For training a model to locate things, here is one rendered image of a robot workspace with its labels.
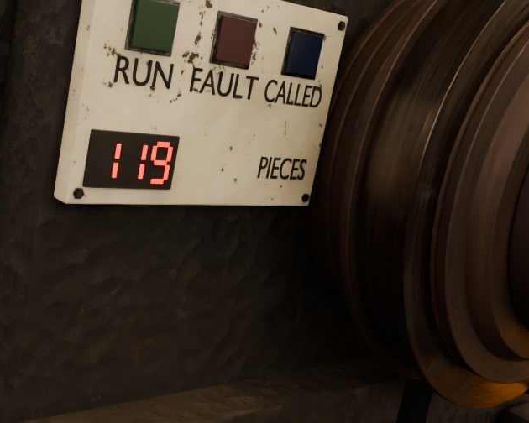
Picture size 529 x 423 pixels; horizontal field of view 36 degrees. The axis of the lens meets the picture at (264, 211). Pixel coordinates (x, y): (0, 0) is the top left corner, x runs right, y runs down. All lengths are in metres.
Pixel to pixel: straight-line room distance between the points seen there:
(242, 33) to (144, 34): 0.09
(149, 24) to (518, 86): 0.31
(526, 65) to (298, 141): 0.21
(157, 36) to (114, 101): 0.06
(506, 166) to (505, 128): 0.03
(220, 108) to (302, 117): 0.10
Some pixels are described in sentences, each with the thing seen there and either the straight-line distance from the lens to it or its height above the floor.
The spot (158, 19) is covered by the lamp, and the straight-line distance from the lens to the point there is 0.63.
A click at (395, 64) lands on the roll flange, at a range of 0.72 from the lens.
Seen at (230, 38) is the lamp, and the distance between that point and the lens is 0.67.
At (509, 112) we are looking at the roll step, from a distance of 0.72.
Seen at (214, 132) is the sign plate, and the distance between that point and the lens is 0.68.
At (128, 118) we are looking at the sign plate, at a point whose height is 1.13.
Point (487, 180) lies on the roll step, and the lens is 0.71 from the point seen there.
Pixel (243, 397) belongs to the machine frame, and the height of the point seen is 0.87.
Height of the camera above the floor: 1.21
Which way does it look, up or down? 12 degrees down
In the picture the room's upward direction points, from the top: 11 degrees clockwise
